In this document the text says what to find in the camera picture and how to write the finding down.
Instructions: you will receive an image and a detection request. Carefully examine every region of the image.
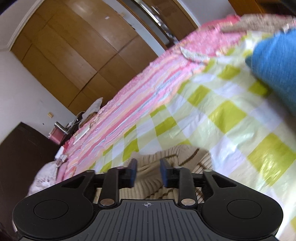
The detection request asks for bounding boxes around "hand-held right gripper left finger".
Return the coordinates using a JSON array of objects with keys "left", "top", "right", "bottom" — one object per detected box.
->
[{"left": 61, "top": 158, "right": 138, "bottom": 208}]

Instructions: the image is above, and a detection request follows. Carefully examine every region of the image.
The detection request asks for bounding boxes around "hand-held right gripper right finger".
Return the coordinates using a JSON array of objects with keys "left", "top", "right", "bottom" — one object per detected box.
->
[{"left": 159, "top": 158, "right": 239, "bottom": 207}]

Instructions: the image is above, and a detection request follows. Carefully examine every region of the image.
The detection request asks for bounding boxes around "beige brown-striped knit sweater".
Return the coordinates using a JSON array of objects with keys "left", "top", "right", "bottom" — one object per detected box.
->
[{"left": 95, "top": 145, "right": 213, "bottom": 202}]

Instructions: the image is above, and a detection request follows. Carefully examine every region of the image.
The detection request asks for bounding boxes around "white paper sheet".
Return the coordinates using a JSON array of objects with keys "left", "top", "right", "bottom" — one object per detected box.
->
[{"left": 73, "top": 128, "right": 90, "bottom": 142}]

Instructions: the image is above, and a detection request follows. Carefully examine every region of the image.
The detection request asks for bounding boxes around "grey cloth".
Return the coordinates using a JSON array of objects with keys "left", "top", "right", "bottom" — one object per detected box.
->
[{"left": 80, "top": 97, "right": 104, "bottom": 117}]

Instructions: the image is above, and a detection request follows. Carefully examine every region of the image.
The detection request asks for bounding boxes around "pink striped blanket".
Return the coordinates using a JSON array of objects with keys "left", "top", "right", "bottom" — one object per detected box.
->
[{"left": 57, "top": 14, "right": 252, "bottom": 181}]

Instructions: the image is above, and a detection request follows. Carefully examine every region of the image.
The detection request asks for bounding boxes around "pink storage box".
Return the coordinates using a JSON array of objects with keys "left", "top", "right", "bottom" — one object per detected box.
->
[{"left": 49, "top": 128, "right": 66, "bottom": 146}]

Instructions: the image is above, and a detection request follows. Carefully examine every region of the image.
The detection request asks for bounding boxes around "metal thermos bottle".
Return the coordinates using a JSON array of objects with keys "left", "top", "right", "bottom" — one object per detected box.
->
[{"left": 54, "top": 122, "right": 69, "bottom": 134}]

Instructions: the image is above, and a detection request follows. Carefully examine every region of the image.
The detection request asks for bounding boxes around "grey pink patterned pillow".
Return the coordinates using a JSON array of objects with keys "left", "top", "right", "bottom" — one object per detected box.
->
[{"left": 28, "top": 160, "right": 68, "bottom": 198}]

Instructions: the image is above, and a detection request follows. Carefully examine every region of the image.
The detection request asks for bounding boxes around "dark wooden headboard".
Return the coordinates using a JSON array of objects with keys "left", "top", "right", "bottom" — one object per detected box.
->
[{"left": 0, "top": 122, "right": 61, "bottom": 232}]

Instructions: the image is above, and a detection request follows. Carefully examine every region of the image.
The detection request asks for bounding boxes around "brown wooden wardrobe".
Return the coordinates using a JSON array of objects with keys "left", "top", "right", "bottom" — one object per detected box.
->
[{"left": 10, "top": 0, "right": 200, "bottom": 114}]

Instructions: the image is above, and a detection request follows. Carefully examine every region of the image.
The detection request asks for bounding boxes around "blue folded knit cloth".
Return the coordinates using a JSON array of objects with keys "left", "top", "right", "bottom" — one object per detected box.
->
[{"left": 245, "top": 29, "right": 296, "bottom": 116}]

